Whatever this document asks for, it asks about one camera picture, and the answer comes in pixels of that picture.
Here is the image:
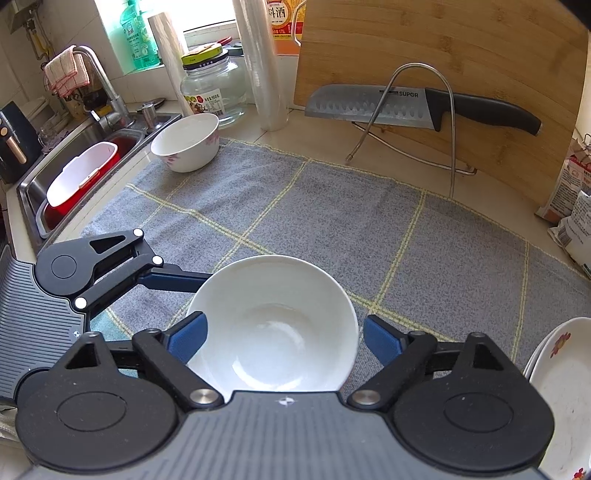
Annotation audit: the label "steel sink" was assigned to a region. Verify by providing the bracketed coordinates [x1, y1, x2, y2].
[16, 111, 183, 241]

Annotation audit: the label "metal wire rack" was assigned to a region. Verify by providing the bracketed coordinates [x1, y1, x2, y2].
[345, 63, 477, 199]

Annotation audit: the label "white bowl pink flowers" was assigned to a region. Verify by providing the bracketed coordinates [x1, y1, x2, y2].
[186, 255, 360, 393]
[150, 113, 221, 174]

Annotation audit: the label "window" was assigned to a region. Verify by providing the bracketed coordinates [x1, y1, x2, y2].
[92, 0, 278, 75]

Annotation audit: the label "orange cooking wine bottle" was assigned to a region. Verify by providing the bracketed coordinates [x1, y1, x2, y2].
[265, 0, 308, 55]

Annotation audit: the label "black-handled kitchen knife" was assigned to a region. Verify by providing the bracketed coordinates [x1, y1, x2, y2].
[305, 84, 542, 136]

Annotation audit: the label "pink checked cloth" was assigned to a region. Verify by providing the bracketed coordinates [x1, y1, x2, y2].
[44, 45, 90, 95]

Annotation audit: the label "green dish soap bottle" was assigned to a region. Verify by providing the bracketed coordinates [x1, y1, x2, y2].
[119, 0, 161, 72]

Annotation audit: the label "white orange paper bag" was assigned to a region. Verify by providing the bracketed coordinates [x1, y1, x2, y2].
[536, 152, 591, 222]

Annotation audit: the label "red basin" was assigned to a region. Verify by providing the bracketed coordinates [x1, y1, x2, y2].
[41, 134, 144, 229]

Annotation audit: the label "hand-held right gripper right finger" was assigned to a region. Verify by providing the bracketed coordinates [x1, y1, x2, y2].
[346, 315, 506, 409]

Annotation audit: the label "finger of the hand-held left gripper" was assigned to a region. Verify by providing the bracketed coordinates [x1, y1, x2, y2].
[73, 228, 213, 320]

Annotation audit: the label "bamboo cutting board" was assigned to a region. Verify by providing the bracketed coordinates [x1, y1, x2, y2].
[293, 0, 589, 206]

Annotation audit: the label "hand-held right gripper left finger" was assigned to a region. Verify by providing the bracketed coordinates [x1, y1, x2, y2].
[65, 311, 223, 408]

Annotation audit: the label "tall plastic wrap roll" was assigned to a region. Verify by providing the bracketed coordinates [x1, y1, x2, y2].
[232, 0, 291, 132]

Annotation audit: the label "glass jar yellow-green lid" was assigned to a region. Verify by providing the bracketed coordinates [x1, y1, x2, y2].
[179, 42, 247, 127]

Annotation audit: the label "metal faucet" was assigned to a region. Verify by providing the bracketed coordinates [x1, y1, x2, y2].
[71, 45, 134, 132]

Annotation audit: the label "grey checked dish mat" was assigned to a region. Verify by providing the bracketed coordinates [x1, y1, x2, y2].
[81, 137, 591, 384]

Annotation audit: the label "short plastic wrap roll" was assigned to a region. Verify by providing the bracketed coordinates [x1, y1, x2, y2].
[147, 13, 195, 116]

